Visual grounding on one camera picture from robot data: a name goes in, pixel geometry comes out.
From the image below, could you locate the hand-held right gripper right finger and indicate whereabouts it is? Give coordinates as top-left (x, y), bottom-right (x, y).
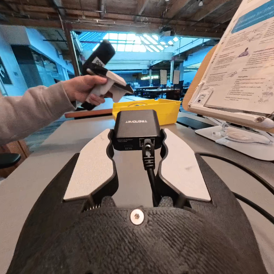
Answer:
top-left (156, 128), bottom-right (212, 203)

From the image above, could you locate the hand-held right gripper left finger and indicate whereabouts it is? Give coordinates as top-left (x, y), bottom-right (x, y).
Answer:
top-left (63, 128), bottom-right (118, 203)

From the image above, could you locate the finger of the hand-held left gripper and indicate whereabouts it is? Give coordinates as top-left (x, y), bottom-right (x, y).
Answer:
top-left (106, 70), bottom-right (135, 94)
top-left (108, 88), bottom-right (129, 103)

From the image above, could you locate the black ethernet cable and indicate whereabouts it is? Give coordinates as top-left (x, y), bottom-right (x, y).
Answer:
top-left (141, 138), bottom-right (274, 225)

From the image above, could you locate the black ethernet splitter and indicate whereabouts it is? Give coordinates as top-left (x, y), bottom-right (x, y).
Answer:
top-left (112, 110), bottom-right (162, 151)

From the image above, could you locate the yellow plastic bin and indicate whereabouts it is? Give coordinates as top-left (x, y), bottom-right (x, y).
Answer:
top-left (112, 98), bottom-right (182, 126)

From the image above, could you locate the person's left forearm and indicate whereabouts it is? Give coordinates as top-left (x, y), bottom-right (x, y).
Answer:
top-left (0, 81), bottom-right (76, 146)

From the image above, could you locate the grey desk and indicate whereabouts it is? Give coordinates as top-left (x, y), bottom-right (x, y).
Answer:
top-left (0, 117), bottom-right (274, 274)

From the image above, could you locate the person's left hand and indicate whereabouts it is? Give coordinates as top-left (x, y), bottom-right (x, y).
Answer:
top-left (62, 74), bottom-right (108, 106)

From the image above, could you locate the row of background tables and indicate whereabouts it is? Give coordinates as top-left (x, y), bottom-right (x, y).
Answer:
top-left (134, 84), bottom-right (190, 101)

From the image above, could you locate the ceiling projector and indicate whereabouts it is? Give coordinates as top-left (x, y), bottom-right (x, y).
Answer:
top-left (159, 27), bottom-right (178, 42)

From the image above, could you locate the white lens wipe packet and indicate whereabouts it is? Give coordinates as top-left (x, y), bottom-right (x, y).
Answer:
top-left (191, 90), bottom-right (213, 106)

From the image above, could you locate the wooden document stand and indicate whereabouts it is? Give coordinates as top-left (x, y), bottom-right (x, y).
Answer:
top-left (182, 0), bottom-right (274, 161)

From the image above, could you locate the black chair armrest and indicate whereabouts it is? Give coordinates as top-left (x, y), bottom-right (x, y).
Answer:
top-left (0, 153), bottom-right (21, 169)

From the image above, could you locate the blue header printed sheet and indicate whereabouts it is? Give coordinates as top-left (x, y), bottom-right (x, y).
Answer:
top-left (203, 0), bottom-right (274, 115)

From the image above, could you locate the dark wall sign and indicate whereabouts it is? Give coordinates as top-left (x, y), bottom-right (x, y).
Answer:
top-left (0, 58), bottom-right (12, 85)

